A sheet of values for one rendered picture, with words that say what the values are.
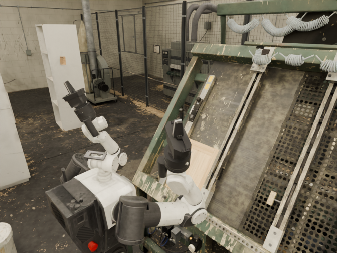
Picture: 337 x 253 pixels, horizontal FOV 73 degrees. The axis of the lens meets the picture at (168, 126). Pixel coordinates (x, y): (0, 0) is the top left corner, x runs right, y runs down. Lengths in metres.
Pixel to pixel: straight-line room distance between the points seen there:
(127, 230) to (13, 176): 3.02
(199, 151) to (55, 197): 1.05
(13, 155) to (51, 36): 2.30
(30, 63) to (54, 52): 4.46
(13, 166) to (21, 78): 5.95
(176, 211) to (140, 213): 0.17
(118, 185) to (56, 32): 4.18
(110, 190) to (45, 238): 2.01
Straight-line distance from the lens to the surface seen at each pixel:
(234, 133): 1.58
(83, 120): 1.21
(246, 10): 2.24
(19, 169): 3.74
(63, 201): 0.97
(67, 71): 4.98
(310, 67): 1.71
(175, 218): 0.96
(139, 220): 0.86
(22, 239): 3.01
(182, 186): 0.81
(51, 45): 4.89
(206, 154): 1.68
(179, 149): 0.64
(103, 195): 0.94
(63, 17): 9.52
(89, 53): 6.95
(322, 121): 1.53
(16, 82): 9.34
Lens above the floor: 2.00
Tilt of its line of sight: 24 degrees down
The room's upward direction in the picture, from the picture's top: straight up
